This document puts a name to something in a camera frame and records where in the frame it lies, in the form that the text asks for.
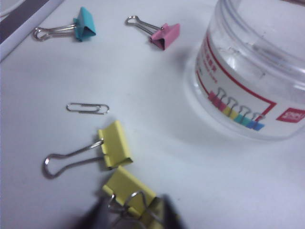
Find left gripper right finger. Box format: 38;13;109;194
147;194;189;229

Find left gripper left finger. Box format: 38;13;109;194
79;194;125;229

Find yellow binder clip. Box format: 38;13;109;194
102;166;182;229
42;120;133;179

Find silver paper clip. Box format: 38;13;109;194
66;103;111;116

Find clear plastic jar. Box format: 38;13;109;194
184;0;305;143

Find pink binder clip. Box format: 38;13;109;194
125;15;181;52

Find teal binder clip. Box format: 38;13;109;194
33;6;97;43

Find silver white monitor stand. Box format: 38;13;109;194
0;0;64;62

